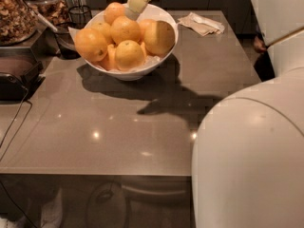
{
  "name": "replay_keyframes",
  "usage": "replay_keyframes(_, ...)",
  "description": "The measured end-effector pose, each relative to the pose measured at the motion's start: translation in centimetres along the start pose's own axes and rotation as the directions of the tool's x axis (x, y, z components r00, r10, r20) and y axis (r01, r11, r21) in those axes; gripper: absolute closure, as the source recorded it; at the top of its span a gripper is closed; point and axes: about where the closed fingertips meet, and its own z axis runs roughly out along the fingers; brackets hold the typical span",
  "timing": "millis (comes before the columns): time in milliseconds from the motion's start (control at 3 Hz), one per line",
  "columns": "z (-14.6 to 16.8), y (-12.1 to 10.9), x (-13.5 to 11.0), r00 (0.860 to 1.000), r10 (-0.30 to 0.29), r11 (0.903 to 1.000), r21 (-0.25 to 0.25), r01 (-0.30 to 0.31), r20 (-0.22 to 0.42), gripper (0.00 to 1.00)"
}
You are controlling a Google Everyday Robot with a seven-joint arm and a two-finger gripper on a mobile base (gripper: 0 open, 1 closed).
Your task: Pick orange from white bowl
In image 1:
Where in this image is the hidden right back orange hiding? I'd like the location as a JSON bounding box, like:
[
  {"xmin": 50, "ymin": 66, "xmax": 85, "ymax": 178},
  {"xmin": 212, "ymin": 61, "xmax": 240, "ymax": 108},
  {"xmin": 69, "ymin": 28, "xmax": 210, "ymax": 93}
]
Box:
[{"xmin": 139, "ymin": 19, "xmax": 154, "ymax": 36}]

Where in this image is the black wire holder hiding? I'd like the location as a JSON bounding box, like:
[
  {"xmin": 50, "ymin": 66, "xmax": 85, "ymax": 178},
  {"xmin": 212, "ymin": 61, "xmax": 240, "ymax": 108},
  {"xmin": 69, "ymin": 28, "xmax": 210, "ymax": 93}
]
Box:
[{"xmin": 55, "ymin": 5, "xmax": 92, "ymax": 59}]

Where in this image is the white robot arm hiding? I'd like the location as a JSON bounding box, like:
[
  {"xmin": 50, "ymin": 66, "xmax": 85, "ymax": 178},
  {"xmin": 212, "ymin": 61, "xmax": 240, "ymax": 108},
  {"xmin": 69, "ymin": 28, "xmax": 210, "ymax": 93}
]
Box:
[{"xmin": 192, "ymin": 0, "xmax": 304, "ymax": 228}]

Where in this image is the black power cable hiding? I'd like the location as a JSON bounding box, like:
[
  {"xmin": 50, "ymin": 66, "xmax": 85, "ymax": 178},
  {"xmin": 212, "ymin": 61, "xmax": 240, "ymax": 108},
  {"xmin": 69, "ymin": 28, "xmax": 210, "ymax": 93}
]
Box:
[{"xmin": 0, "ymin": 85, "xmax": 33, "ymax": 162}]

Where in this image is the orange wedge piece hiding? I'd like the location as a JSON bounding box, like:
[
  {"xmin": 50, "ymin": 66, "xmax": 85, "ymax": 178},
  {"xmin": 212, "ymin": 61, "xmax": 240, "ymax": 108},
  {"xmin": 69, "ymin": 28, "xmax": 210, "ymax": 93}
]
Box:
[{"xmin": 99, "ymin": 44, "xmax": 117, "ymax": 71}]

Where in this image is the crumpled paper napkin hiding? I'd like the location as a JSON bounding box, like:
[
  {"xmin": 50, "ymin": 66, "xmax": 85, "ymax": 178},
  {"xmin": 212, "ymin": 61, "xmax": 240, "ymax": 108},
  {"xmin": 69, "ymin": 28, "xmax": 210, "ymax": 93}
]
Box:
[{"xmin": 178, "ymin": 12, "xmax": 225, "ymax": 36}]

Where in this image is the small left back orange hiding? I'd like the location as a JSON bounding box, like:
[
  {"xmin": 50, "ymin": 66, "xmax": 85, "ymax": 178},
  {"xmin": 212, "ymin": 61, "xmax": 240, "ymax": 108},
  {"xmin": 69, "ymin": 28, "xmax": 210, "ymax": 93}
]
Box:
[{"xmin": 91, "ymin": 22, "xmax": 113, "ymax": 44}]

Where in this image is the black kitchen appliance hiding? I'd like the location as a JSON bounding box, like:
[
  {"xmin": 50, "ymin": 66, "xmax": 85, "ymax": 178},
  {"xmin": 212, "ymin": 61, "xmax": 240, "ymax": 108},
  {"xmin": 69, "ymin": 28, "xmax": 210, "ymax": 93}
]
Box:
[{"xmin": 0, "ymin": 53, "xmax": 44, "ymax": 102}]

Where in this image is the glass jar of nuts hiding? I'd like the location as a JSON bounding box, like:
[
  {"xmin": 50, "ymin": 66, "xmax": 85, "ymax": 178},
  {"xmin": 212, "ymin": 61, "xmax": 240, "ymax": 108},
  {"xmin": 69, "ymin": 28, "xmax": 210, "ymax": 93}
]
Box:
[{"xmin": 0, "ymin": 0, "xmax": 37, "ymax": 46}]

